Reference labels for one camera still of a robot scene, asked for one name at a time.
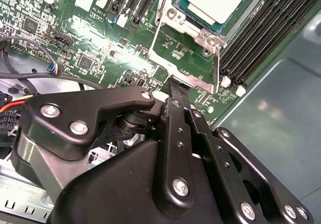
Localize CPU with silver top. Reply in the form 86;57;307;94
174;0;255;33

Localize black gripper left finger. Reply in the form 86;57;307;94
19;74;197;211

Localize metal socket cover frame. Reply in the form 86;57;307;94
147;24;223;94

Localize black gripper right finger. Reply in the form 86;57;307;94
181;81;314;224

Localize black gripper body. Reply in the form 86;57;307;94
50;140;236;224

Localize metal wire locking lever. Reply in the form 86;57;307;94
154;0;174;25

